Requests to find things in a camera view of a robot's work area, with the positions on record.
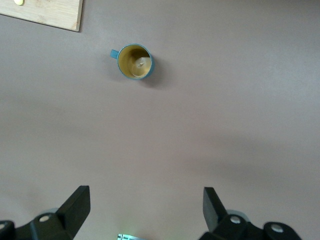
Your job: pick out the bamboo cutting board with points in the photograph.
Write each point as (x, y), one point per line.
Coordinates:
(50, 12)

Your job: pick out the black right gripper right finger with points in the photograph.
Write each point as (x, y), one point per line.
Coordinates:
(215, 217)

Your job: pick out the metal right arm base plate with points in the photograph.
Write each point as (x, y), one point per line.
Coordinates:
(130, 237)

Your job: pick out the teal mug with yellow inside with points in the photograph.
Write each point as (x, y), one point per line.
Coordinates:
(130, 67)

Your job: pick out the lemon slice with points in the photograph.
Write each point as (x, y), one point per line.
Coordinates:
(19, 2)

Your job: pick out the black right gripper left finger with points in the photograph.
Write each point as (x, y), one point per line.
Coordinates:
(70, 215)

